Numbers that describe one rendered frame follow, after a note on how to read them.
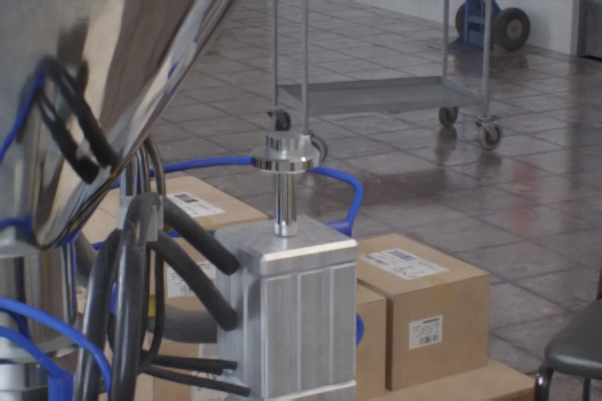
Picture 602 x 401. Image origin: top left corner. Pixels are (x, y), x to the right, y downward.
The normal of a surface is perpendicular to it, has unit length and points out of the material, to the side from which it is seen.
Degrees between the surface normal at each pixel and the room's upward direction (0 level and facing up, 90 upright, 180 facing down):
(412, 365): 90
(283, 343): 90
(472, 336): 90
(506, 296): 0
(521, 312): 0
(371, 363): 90
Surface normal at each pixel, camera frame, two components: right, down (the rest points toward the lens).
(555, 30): -0.87, 0.14
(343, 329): 0.49, 0.24
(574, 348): -0.09, -0.92
